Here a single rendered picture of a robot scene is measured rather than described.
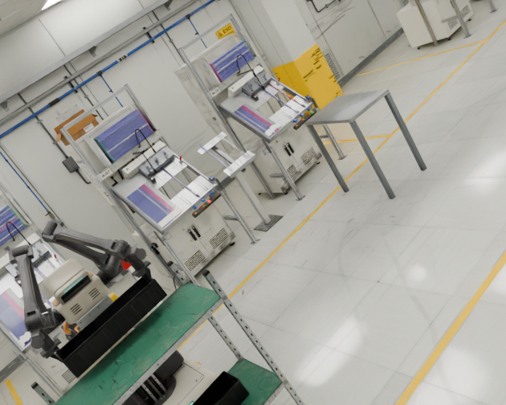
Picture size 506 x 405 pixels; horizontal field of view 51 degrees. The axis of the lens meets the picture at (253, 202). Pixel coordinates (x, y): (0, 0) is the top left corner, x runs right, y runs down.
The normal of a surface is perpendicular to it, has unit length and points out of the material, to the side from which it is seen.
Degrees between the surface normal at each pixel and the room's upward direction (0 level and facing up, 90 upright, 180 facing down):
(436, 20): 90
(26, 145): 90
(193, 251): 90
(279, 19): 90
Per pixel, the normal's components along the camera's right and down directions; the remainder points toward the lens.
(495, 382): -0.51, -0.79
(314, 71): 0.55, 0.01
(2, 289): 0.04, -0.54
